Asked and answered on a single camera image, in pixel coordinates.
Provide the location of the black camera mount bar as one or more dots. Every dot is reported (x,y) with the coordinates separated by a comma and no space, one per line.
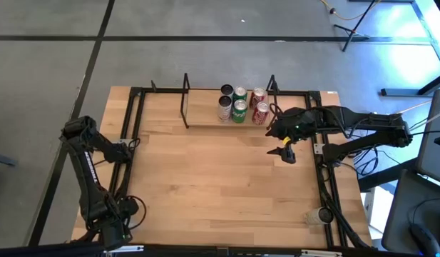
(205,251)

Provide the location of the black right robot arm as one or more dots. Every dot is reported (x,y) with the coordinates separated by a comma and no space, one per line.
(366,121)

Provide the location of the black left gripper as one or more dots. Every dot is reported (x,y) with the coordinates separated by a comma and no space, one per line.
(114,235)

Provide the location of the red soda can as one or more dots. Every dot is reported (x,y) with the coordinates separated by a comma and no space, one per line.
(258,96)
(260,113)

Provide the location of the black tripod stand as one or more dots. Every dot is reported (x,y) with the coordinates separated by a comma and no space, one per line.
(351,32)

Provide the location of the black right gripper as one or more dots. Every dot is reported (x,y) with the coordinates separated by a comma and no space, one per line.
(294,123)

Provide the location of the black aluminium table frame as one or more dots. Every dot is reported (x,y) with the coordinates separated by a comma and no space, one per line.
(125,118)

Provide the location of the white-rimmed mounting bracket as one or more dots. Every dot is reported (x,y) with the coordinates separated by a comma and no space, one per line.
(318,148)

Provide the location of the green soda can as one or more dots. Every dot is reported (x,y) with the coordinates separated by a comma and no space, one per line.
(240,93)
(239,111)

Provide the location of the black computer mouse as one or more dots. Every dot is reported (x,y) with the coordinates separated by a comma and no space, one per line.
(424,239)

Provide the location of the grey desk panel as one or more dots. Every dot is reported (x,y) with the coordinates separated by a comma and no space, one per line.
(433,139)

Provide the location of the black desk foot bar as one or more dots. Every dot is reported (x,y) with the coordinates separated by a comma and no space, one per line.
(408,91)

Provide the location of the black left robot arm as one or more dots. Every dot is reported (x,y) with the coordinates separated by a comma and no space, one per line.
(91,178)

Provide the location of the wooden shelf with black legs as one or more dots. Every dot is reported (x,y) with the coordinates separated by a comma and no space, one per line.
(202,107)

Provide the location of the silver can with black top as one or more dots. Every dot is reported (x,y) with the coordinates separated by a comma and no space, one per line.
(317,216)
(225,108)
(226,89)

